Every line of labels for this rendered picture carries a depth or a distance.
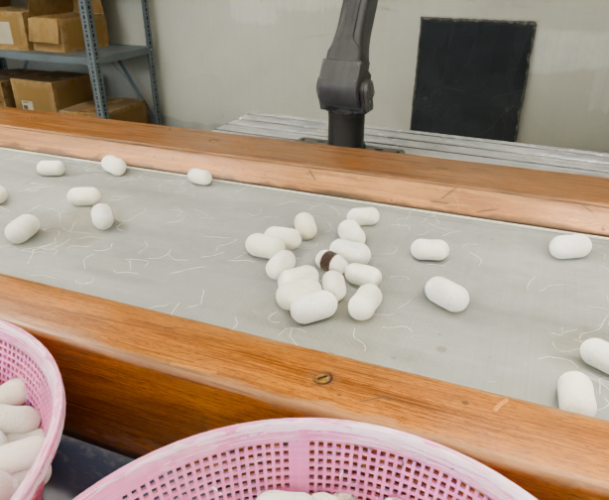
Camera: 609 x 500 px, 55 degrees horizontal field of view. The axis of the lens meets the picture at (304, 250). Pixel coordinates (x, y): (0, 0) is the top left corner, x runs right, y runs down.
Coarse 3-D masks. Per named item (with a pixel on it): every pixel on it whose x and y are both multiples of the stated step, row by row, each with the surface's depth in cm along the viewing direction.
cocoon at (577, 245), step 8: (552, 240) 53; (560, 240) 52; (568, 240) 52; (576, 240) 52; (584, 240) 52; (552, 248) 52; (560, 248) 52; (568, 248) 52; (576, 248) 52; (584, 248) 52; (560, 256) 52; (568, 256) 52; (576, 256) 53
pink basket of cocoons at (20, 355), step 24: (0, 336) 39; (24, 336) 37; (0, 360) 39; (24, 360) 38; (48, 360) 35; (0, 384) 39; (48, 384) 35; (48, 408) 35; (48, 432) 30; (48, 456) 29; (24, 480) 27
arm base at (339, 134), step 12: (336, 120) 98; (348, 120) 97; (360, 120) 98; (336, 132) 99; (348, 132) 98; (360, 132) 99; (324, 144) 105; (336, 144) 100; (348, 144) 99; (360, 144) 100
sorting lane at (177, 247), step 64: (64, 192) 68; (128, 192) 68; (192, 192) 68; (256, 192) 68; (0, 256) 54; (64, 256) 54; (128, 256) 54; (192, 256) 54; (256, 256) 54; (384, 256) 54; (448, 256) 54; (512, 256) 54; (256, 320) 44; (320, 320) 44; (384, 320) 44; (448, 320) 44; (512, 320) 44; (576, 320) 44; (512, 384) 38
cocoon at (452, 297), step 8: (432, 280) 46; (440, 280) 46; (448, 280) 46; (432, 288) 45; (440, 288) 45; (448, 288) 45; (456, 288) 45; (464, 288) 45; (432, 296) 46; (440, 296) 45; (448, 296) 44; (456, 296) 44; (464, 296) 44; (440, 304) 45; (448, 304) 44; (456, 304) 44; (464, 304) 44
